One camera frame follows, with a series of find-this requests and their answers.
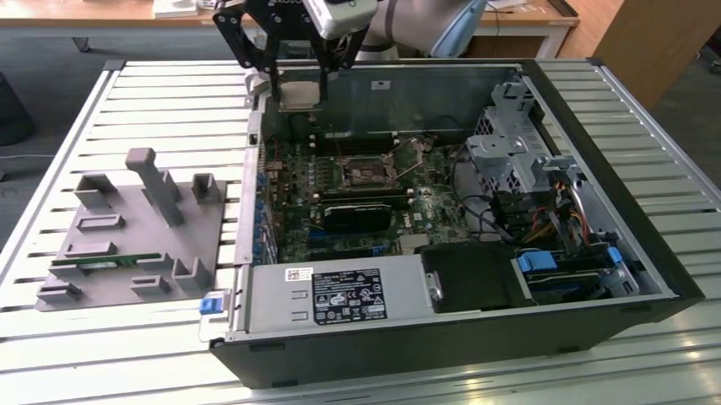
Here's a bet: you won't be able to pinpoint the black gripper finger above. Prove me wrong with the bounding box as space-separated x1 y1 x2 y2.
211 3 283 111
313 34 367 104

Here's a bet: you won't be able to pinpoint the silver CPU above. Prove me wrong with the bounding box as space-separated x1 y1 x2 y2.
278 79 323 113

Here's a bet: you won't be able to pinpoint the CPU socket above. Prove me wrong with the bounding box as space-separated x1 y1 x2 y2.
335 155 401 190

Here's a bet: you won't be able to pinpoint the white plastic stand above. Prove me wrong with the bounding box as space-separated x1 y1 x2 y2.
152 0 199 19

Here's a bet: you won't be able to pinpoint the wooden desk black legs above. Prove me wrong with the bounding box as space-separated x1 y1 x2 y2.
0 0 243 52

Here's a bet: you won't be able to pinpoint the white paper sheets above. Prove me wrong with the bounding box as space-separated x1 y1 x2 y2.
486 0 545 13

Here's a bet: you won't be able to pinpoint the silver disk bay cage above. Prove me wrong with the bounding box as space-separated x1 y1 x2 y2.
465 82 581 195

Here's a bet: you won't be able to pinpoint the green motherboard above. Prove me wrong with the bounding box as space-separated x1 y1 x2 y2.
262 126 479 266

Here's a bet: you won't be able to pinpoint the black graphics card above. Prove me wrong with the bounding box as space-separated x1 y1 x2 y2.
321 202 394 235

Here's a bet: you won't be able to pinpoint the silver chipset heatsink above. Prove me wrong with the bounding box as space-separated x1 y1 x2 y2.
398 235 430 254

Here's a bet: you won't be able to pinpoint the grey parts rack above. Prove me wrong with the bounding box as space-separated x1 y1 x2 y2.
34 147 230 313

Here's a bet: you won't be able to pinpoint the wooden cabinet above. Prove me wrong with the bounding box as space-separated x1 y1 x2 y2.
554 0 721 111

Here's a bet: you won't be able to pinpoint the green RAM stick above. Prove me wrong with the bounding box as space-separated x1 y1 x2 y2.
50 251 163 271

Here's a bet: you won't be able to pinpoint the black plastic shroud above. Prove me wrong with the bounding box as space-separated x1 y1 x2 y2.
419 243 534 314

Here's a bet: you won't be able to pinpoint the silver power supply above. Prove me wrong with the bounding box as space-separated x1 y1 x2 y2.
246 260 438 338

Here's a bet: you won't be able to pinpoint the blue disk carrier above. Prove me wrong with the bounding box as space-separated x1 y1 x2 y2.
516 246 622 279

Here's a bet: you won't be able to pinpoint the black PC case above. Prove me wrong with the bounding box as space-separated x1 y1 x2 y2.
206 57 709 390

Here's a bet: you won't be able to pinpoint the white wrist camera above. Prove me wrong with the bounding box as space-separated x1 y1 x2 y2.
306 0 379 40

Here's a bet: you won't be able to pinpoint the wooden desk white frame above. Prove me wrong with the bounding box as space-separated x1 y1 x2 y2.
235 0 581 60

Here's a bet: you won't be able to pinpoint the black data cable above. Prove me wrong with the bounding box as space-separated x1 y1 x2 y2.
459 194 516 246

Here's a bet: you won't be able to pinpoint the coloured power wire bundle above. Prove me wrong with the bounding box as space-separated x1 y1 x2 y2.
521 179 600 257

